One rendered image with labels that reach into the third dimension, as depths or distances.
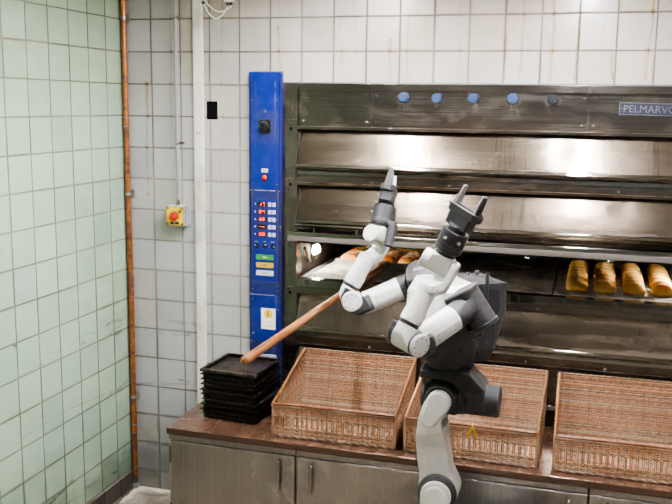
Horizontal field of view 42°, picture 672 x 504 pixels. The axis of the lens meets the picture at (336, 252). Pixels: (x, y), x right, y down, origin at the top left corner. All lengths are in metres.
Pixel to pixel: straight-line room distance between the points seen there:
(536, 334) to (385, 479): 0.94
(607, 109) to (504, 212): 0.61
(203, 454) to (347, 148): 1.52
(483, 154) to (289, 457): 1.56
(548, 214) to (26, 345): 2.30
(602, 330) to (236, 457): 1.70
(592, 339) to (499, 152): 0.92
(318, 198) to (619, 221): 1.35
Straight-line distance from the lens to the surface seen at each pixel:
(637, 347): 4.05
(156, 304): 4.56
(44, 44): 3.98
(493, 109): 3.96
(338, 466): 3.83
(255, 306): 4.30
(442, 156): 3.98
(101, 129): 4.33
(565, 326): 4.06
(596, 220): 3.95
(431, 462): 3.30
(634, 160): 3.93
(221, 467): 4.02
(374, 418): 3.76
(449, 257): 2.77
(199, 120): 4.31
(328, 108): 4.12
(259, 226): 4.22
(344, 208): 4.10
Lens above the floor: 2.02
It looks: 10 degrees down
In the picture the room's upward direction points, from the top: 1 degrees clockwise
